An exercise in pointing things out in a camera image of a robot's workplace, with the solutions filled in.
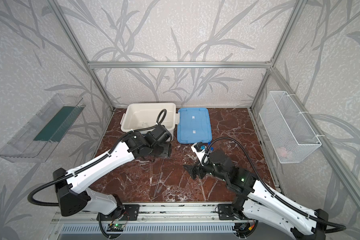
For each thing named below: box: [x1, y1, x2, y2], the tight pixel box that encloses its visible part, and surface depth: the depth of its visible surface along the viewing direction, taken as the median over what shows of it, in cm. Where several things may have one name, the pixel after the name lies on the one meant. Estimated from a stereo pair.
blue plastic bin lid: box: [177, 107, 212, 144], surface depth 111 cm
